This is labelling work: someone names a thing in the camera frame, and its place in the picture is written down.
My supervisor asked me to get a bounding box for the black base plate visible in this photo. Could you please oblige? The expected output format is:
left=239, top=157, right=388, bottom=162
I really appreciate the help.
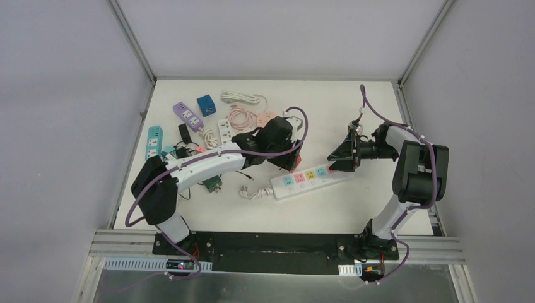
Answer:
left=178, top=232, right=399, bottom=275

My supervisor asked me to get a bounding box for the white USB power strip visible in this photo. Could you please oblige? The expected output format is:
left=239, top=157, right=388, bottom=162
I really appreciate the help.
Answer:
left=217, top=118, right=233, bottom=144

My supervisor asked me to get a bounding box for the red plug adapter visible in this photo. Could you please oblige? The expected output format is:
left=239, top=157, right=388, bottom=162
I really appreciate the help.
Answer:
left=290, top=155, right=302, bottom=172

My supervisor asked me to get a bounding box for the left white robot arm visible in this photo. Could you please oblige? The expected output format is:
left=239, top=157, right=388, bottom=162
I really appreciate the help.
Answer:
left=131, top=116, right=303, bottom=255

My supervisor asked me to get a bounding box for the white long power strip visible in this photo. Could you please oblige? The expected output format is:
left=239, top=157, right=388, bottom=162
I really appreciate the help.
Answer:
left=238, top=165, right=354, bottom=201

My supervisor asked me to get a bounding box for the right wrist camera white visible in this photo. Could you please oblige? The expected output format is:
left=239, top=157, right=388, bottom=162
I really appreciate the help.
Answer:
left=348, top=107, right=365, bottom=135

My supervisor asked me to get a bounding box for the dark blue cube adapter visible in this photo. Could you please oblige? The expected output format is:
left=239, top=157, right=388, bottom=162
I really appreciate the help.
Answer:
left=196, top=95, right=217, bottom=117

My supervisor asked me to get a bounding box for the pink cable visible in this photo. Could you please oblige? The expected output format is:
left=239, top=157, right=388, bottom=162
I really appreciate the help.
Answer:
left=226, top=101, right=258, bottom=131

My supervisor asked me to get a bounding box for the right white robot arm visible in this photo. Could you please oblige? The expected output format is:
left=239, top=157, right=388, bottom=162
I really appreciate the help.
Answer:
left=327, top=122, right=449, bottom=259

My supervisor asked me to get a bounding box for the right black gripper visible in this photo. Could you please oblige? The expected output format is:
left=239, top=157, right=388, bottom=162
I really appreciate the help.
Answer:
left=328, top=129, right=396, bottom=172

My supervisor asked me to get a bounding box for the black charger brick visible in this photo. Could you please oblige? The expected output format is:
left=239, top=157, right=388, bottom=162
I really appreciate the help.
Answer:
left=178, top=123, right=192, bottom=145

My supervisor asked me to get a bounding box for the pink round power strip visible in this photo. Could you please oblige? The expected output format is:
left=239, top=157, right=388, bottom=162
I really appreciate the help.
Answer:
left=256, top=110, right=277, bottom=128

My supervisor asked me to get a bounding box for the teal power strip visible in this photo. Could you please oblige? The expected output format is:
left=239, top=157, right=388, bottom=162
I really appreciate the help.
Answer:
left=145, top=126, right=163, bottom=160

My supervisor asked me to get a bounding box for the purple power strip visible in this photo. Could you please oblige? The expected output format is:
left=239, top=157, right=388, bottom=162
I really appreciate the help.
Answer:
left=172, top=102, right=204, bottom=132

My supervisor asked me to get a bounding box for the green patterned cube adapter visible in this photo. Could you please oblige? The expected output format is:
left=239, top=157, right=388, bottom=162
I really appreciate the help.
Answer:
left=203, top=175, right=223, bottom=193

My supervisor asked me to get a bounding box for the teal charger block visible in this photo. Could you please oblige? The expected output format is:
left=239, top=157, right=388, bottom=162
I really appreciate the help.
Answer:
left=161, top=146, right=176, bottom=160

